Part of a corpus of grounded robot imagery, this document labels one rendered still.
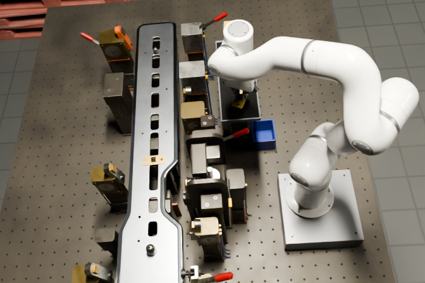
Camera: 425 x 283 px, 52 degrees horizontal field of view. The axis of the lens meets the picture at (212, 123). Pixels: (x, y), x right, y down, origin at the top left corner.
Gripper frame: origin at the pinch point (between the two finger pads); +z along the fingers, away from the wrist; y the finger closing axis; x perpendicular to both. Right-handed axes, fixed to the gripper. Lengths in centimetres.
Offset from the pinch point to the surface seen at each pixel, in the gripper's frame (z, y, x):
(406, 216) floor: 124, -85, -30
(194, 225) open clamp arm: 12.9, 0.0, 44.4
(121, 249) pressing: 24, 23, 58
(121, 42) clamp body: 18, 62, -21
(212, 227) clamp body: 16.7, -4.9, 41.7
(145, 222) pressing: 24, 19, 46
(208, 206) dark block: 11.7, -2.0, 37.2
